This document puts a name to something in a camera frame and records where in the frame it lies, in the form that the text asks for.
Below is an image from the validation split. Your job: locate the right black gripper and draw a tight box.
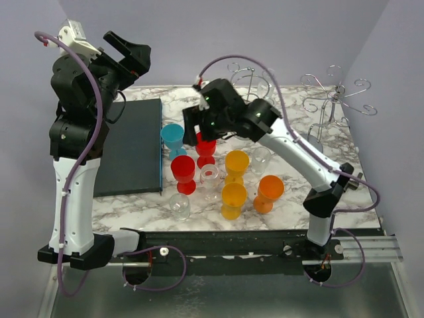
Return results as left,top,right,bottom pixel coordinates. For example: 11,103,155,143
182,104,231,147

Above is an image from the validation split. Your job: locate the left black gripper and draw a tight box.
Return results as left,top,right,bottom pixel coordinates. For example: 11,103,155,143
83,31,148,118

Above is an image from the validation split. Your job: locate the blue plastic wine glass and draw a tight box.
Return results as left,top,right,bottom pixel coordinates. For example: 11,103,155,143
160,123,187,161

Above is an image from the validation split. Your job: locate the red plastic wine glass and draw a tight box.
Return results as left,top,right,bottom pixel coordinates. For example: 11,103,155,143
171,155,196,195
195,132,217,169

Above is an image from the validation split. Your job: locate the clear wine glass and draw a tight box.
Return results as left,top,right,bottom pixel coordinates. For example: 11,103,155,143
200,164,221,201

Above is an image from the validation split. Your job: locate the chrome bottle rack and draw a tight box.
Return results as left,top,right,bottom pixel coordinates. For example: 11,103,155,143
227,62,262,103

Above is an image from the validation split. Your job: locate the clear glass bottle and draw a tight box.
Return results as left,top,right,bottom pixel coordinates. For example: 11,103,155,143
257,68,275,99
169,193,191,220
251,147,272,176

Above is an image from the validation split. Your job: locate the yellow-orange wine glass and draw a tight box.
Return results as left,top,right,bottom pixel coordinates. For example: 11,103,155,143
221,182,247,220

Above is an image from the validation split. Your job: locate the dark orange wine glass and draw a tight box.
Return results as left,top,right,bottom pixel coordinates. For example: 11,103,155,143
253,175,285,214

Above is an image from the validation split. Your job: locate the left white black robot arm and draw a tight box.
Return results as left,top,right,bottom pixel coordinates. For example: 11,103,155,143
34,31,151,271

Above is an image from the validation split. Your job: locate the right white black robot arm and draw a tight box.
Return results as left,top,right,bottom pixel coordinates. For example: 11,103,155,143
182,79,354,260

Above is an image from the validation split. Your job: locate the orange standing plastic wine glass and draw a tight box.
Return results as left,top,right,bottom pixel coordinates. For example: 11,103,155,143
225,150,250,185

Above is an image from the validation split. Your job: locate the chrome wine glass rack right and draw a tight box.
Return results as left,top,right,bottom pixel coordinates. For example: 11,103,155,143
300,65,378,152

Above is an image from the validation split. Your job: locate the dark metal crank key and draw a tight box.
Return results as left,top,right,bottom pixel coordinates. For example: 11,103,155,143
344,172,364,192

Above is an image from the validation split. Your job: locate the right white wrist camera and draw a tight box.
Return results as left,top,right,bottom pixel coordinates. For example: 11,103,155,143
192,75,209,111

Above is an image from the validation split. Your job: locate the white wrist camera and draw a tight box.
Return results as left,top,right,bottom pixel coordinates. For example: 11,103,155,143
192,75,209,111
56,19,101,59

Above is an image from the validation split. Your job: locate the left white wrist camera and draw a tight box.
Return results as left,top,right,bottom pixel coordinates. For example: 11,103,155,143
56,19,101,59

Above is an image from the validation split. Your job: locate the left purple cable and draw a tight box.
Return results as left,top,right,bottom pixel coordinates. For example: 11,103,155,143
34,30,103,297

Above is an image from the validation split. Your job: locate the purple cable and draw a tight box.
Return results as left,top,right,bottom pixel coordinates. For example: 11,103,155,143
34,30,103,297
195,54,382,289

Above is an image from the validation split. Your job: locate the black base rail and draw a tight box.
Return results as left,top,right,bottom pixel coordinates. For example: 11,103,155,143
118,230,344,276

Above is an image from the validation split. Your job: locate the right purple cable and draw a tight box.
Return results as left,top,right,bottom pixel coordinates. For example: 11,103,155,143
195,54,382,289

